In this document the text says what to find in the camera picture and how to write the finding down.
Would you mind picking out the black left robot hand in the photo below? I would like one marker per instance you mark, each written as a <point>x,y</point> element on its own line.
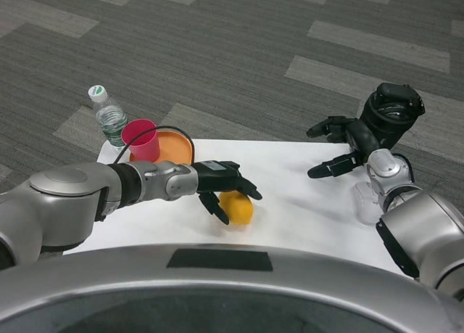
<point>217,177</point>

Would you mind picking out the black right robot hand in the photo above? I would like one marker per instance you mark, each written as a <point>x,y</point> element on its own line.
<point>362,137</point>

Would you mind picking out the yellow lemon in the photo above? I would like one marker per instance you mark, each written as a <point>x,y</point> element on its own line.
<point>239,209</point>

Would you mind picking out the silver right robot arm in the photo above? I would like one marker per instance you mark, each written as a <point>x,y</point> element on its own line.
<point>420,224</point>

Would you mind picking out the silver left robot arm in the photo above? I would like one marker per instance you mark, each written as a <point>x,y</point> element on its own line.
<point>65,202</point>

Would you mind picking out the orange plate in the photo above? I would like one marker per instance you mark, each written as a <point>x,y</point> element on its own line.
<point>174,148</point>

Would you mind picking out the pink plastic cup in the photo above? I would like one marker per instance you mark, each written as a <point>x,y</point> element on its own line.
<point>143,140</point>

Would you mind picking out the clear plastic water bottle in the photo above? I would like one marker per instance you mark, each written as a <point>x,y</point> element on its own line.
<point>108,119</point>

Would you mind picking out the silver robot chest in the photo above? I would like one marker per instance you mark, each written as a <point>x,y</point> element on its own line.
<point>326,296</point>

